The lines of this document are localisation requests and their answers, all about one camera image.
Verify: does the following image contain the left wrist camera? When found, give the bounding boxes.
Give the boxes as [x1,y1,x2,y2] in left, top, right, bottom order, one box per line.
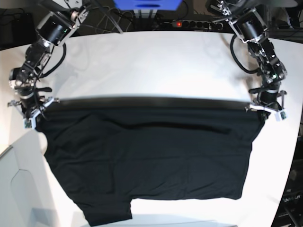
[275,109,287,122]

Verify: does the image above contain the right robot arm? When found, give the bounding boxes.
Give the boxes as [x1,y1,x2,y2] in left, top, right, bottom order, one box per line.
[8,0,92,128]

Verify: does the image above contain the black T-shirt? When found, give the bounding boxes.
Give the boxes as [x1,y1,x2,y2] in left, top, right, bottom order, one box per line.
[36,106,264,227]

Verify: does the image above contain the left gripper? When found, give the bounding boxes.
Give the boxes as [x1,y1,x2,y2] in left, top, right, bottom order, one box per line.
[245,89,286,123]

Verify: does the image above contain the black power strip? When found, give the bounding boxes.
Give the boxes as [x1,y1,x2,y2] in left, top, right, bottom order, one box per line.
[156,20,224,31]

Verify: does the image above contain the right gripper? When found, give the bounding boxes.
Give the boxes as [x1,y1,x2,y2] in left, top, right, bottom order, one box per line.
[7,91,59,121]

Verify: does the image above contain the blue box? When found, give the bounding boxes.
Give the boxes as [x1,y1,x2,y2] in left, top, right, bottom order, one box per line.
[113,0,182,11]

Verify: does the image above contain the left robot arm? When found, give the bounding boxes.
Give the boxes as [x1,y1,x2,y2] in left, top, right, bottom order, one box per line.
[205,0,287,122]

